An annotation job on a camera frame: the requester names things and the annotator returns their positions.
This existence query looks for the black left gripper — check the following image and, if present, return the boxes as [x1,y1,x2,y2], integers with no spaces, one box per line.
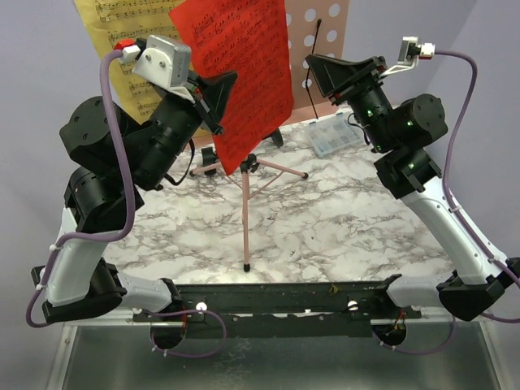
[132,67,238,187]

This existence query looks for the pink perforated music stand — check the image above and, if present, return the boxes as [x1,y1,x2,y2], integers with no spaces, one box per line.
[190,0,351,272]

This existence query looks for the red paper sheet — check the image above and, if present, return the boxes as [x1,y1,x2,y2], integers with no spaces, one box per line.
[169,0,294,174]

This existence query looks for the black clip-on holder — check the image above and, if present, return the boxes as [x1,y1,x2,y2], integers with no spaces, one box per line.
[201,128,284,176]

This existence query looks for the yellow sheet music page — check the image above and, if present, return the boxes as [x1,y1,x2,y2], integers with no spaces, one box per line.
[74,0,182,124]

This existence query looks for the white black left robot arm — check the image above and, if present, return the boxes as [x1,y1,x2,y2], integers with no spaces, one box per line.
[32,71,237,323]

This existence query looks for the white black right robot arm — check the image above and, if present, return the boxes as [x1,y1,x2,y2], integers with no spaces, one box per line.
[305,54,519,321]

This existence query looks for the clear plastic compartment box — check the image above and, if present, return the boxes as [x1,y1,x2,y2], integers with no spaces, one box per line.
[305,113,364,158]

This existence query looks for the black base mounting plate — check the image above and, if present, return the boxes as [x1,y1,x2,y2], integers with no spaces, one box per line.
[133,275,422,338]

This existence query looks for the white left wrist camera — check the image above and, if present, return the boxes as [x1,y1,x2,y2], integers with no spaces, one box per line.
[114,34,195,103]

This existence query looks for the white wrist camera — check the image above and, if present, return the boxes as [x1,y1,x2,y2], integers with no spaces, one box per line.
[114,34,195,103]
[381,37,436,77]

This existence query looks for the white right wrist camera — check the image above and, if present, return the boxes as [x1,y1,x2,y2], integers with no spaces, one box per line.
[381,37,436,77]

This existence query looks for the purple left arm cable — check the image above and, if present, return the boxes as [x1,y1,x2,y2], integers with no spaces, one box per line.
[26,50,228,358]

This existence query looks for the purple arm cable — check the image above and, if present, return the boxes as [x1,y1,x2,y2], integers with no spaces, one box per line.
[379,47,520,353]
[26,50,228,358]

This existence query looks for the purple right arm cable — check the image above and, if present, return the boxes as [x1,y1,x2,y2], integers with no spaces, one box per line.
[379,47,520,353]

